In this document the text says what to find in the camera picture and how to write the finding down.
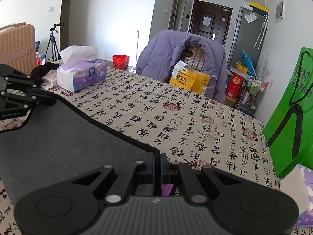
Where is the purple and grey towel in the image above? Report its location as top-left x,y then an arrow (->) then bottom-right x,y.
1,97 -> 160,204

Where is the small white box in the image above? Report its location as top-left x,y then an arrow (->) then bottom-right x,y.
40,70 -> 57,90

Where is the black cloth bundle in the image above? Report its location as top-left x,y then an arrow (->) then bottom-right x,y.
30,62 -> 60,85

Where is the pink ribbed suitcase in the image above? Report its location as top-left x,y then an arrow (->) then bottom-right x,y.
0,22 -> 37,75

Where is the calligraphy print tablecloth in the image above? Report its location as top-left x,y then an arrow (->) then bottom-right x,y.
1,69 -> 299,234

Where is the open purple tissue pack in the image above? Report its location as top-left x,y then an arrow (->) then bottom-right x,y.
57,46 -> 107,93

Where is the red plastic bucket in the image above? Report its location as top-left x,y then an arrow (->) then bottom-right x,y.
112,55 -> 130,71

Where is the yellow paper package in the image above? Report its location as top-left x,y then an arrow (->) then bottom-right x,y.
169,61 -> 210,96

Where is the red gift box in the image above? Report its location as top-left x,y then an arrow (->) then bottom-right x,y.
226,73 -> 244,99

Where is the wooden chair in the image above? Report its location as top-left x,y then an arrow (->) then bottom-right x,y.
180,46 -> 206,72

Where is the green paper shopping bag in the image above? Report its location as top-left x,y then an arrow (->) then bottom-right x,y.
263,47 -> 312,178

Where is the purple puffer jacket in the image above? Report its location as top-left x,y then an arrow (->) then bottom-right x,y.
135,30 -> 227,104

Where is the sealed purple tissue pack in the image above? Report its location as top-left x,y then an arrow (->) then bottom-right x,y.
280,164 -> 313,228

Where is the dark brown entrance door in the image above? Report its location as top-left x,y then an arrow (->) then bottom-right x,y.
188,0 -> 232,46

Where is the grey refrigerator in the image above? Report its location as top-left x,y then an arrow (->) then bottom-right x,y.
227,4 -> 268,69

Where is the white umbrella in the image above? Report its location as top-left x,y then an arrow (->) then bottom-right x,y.
254,15 -> 268,49

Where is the yellow box on refrigerator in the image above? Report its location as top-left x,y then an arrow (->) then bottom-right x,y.
249,1 -> 268,14

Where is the black camera tripod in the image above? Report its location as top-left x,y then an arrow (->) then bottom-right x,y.
45,23 -> 64,61

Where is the white wall panel box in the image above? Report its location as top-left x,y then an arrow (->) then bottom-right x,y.
275,0 -> 285,23

